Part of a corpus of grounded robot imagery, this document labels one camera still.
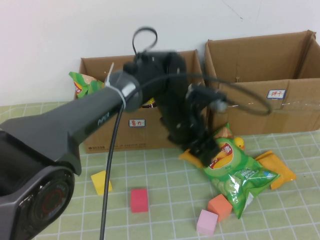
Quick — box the small orange snack packet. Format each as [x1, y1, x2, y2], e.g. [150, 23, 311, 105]
[254, 149, 297, 191]
[178, 149, 205, 169]

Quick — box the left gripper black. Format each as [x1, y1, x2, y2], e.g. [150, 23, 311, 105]
[160, 91, 221, 168]

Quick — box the orange foam cube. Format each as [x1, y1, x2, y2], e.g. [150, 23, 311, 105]
[207, 193, 233, 223]

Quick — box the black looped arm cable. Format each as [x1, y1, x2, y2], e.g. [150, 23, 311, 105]
[131, 26, 159, 57]

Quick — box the white label red two-character writing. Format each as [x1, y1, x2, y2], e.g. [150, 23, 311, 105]
[128, 118, 147, 128]

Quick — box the pink foam cube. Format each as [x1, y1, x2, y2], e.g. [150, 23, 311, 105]
[196, 209, 219, 237]

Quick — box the cardboard box with F2 print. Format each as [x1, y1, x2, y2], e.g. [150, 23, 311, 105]
[70, 50, 211, 154]

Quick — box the orange snack bag lion print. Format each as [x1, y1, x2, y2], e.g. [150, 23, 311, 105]
[140, 97, 158, 109]

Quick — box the green checkered tablecloth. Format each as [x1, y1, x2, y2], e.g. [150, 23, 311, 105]
[0, 101, 320, 240]

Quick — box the white cable tie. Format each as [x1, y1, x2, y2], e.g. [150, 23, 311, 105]
[104, 62, 127, 110]

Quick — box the large green Lay's chips bag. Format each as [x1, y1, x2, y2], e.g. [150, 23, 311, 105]
[199, 122, 281, 220]

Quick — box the small green Lay's chips bag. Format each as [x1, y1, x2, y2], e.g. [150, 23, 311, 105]
[68, 71, 106, 100]

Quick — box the yellow foam cube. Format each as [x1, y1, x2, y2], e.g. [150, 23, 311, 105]
[90, 170, 114, 196]

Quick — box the red foam cube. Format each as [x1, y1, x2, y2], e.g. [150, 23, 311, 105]
[130, 188, 149, 214]

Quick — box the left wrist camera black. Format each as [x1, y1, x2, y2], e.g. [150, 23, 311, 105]
[186, 83, 230, 112]

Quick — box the cardboard box with clear tape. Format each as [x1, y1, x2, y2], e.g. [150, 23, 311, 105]
[203, 30, 320, 137]

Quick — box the yellow rubber duck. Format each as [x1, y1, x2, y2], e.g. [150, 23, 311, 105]
[233, 136, 246, 151]

